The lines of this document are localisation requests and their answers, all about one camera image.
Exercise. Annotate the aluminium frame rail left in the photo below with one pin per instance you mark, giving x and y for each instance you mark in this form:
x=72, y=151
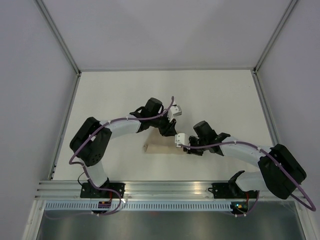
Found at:
x=41, y=5

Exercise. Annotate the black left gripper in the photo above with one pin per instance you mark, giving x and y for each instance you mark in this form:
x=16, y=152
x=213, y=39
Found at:
x=169, y=130

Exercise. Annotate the beige cloth napkin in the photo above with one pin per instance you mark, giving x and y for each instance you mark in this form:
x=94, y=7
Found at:
x=158, y=144

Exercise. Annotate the aluminium frame rail right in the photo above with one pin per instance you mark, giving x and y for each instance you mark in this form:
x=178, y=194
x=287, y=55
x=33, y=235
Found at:
x=269, y=77

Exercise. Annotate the aluminium frame rail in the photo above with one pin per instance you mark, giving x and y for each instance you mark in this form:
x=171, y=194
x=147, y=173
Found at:
x=41, y=5
x=269, y=77

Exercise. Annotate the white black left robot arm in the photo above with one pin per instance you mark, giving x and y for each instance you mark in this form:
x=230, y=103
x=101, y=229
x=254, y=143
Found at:
x=90, y=142

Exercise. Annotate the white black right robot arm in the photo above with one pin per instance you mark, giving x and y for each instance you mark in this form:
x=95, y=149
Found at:
x=278, y=170

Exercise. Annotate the white slotted cable duct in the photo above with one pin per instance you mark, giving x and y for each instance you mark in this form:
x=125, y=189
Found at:
x=77, y=205

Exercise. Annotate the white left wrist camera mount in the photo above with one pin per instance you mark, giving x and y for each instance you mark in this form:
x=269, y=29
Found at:
x=174, y=112

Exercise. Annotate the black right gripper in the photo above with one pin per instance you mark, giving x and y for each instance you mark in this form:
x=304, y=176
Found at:
x=191, y=151

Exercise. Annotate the aluminium front mounting rail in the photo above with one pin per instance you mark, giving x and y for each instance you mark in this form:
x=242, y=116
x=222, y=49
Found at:
x=133, y=190

